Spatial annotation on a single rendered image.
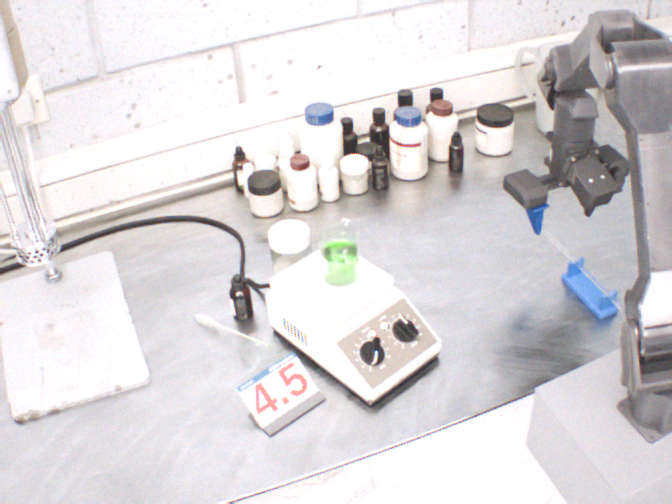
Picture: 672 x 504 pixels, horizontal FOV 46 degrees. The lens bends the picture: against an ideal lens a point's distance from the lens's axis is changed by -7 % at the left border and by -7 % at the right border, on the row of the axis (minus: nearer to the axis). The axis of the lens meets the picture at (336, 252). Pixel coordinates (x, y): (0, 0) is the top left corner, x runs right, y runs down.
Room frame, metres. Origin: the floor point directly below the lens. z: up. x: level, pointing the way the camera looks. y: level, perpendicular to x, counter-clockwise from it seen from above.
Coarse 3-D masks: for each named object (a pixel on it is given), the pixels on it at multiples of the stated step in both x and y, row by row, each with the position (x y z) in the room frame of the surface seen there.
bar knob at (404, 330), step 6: (402, 318) 0.76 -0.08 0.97; (396, 324) 0.76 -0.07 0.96; (402, 324) 0.76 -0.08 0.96; (408, 324) 0.76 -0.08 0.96; (396, 330) 0.76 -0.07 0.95; (402, 330) 0.76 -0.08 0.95; (408, 330) 0.75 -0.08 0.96; (414, 330) 0.75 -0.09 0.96; (396, 336) 0.75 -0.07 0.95; (402, 336) 0.75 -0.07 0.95; (408, 336) 0.75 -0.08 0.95; (414, 336) 0.75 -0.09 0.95
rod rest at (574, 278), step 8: (568, 264) 0.88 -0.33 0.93; (568, 272) 0.88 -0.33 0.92; (576, 272) 0.89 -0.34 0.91; (568, 280) 0.88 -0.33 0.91; (576, 280) 0.87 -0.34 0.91; (584, 280) 0.87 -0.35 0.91; (576, 288) 0.86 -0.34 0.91; (584, 288) 0.86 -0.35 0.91; (592, 288) 0.85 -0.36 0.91; (584, 296) 0.84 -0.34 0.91; (592, 296) 0.84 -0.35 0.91; (600, 296) 0.84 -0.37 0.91; (592, 304) 0.82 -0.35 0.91; (600, 304) 0.81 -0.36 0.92; (608, 304) 0.81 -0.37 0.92; (600, 312) 0.80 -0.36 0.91; (608, 312) 0.80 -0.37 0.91; (616, 312) 0.81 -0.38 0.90
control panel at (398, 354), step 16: (400, 304) 0.80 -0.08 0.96; (384, 320) 0.77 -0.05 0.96; (416, 320) 0.78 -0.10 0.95; (352, 336) 0.74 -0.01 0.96; (368, 336) 0.75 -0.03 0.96; (384, 336) 0.75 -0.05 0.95; (416, 336) 0.76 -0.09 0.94; (432, 336) 0.76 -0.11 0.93; (352, 352) 0.72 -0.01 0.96; (400, 352) 0.73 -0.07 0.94; (416, 352) 0.74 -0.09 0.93; (368, 368) 0.71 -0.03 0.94; (384, 368) 0.71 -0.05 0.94; (400, 368) 0.72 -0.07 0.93; (368, 384) 0.69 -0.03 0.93
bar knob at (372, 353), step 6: (366, 342) 0.74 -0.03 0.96; (372, 342) 0.73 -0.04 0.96; (378, 342) 0.73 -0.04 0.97; (360, 348) 0.73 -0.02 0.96; (366, 348) 0.73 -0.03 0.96; (372, 348) 0.72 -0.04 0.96; (378, 348) 0.72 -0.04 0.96; (360, 354) 0.72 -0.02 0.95; (366, 354) 0.72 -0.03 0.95; (372, 354) 0.71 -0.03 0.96; (378, 354) 0.71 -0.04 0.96; (384, 354) 0.73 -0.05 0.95; (366, 360) 0.71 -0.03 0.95; (372, 360) 0.71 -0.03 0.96; (378, 360) 0.72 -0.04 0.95
